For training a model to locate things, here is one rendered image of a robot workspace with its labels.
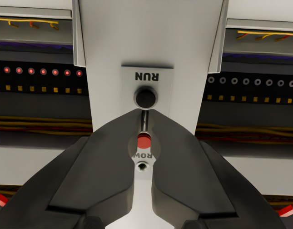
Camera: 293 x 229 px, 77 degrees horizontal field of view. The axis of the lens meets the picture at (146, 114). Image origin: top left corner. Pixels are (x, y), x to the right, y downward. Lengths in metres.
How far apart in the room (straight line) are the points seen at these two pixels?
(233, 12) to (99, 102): 0.13
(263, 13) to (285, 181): 0.18
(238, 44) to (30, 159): 0.26
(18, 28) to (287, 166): 0.33
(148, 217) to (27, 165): 0.16
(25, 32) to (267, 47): 0.25
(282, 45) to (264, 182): 0.15
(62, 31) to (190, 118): 0.16
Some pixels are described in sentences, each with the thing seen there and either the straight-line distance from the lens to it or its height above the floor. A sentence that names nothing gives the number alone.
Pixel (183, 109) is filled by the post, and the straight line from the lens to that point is 0.16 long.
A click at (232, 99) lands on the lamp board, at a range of 0.36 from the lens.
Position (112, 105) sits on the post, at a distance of 0.16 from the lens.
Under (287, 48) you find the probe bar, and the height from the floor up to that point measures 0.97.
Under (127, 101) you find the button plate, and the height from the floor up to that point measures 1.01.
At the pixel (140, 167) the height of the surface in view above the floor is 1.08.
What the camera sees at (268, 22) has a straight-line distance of 0.22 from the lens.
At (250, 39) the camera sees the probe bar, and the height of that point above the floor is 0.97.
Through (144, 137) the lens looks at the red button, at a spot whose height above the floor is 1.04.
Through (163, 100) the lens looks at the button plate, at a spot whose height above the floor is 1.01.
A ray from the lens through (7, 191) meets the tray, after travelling 0.54.
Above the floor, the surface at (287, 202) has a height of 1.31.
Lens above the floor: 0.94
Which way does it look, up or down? 30 degrees up
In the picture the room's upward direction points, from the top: 177 degrees counter-clockwise
